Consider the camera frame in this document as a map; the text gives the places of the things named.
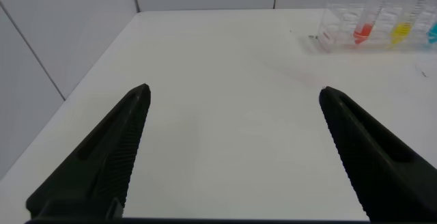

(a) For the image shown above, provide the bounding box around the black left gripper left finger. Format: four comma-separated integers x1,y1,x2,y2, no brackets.
25,83,152,220

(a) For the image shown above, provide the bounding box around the blue pigment test tube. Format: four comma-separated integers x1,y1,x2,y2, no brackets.
426,20,437,44

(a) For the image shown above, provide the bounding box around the red pigment test tube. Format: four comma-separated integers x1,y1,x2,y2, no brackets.
352,0,393,46

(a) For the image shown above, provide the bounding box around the yellow pigment test tube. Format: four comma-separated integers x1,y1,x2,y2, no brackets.
390,0,436,46

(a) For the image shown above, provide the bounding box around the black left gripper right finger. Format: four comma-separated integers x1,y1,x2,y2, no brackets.
318,85,437,223

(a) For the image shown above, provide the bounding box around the clear acrylic test tube rack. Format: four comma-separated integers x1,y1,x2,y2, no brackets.
315,1,437,53

